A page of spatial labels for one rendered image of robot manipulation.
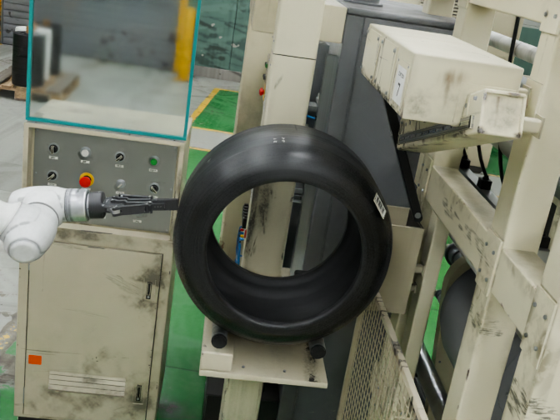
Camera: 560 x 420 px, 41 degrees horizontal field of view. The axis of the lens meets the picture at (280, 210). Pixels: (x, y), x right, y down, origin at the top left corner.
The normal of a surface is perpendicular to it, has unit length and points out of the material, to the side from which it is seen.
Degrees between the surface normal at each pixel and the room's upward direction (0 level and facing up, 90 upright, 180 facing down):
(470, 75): 90
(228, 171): 56
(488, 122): 72
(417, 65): 90
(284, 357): 0
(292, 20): 90
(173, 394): 0
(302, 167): 79
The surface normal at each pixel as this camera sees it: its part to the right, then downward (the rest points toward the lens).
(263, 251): 0.04, 0.34
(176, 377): 0.15, -0.93
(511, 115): 0.09, 0.04
